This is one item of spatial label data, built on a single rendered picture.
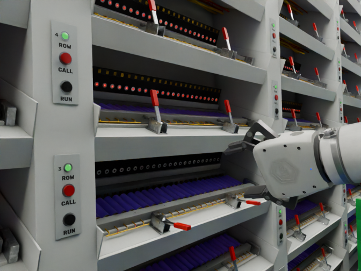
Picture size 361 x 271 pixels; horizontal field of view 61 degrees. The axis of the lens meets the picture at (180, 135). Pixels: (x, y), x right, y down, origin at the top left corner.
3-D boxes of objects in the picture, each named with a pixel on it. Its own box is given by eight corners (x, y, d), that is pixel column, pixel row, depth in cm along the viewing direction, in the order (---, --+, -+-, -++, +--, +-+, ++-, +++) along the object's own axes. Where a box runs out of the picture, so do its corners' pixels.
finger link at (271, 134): (272, 116, 48) (243, 126, 52) (292, 158, 49) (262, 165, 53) (274, 113, 49) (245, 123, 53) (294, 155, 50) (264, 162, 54)
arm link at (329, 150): (331, 137, 40) (309, 142, 42) (353, 194, 42) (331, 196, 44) (343, 115, 46) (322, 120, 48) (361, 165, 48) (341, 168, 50)
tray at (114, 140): (265, 148, 94) (279, 105, 91) (89, 162, 50) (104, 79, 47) (215, 128, 107) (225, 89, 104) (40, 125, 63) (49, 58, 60)
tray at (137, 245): (267, 212, 94) (276, 184, 92) (92, 283, 50) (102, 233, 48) (217, 184, 107) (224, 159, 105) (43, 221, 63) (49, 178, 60)
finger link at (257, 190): (275, 192, 52) (242, 195, 57) (281, 208, 53) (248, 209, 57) (281, 182, 55) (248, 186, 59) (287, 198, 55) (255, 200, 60)
